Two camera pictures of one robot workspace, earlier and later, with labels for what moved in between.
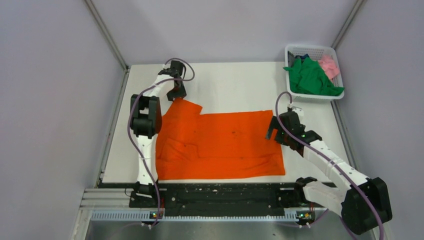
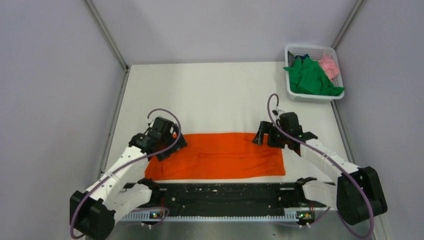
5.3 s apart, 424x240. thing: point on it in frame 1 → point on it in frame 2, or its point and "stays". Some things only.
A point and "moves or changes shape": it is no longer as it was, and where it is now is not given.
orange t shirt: [192, 146] moves or changes shape
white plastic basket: [315, 52] stays
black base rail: [226, 196] stays
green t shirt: [309, 77] stays
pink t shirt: [329, 65] stays
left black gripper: [181, 93] → [182, 144]
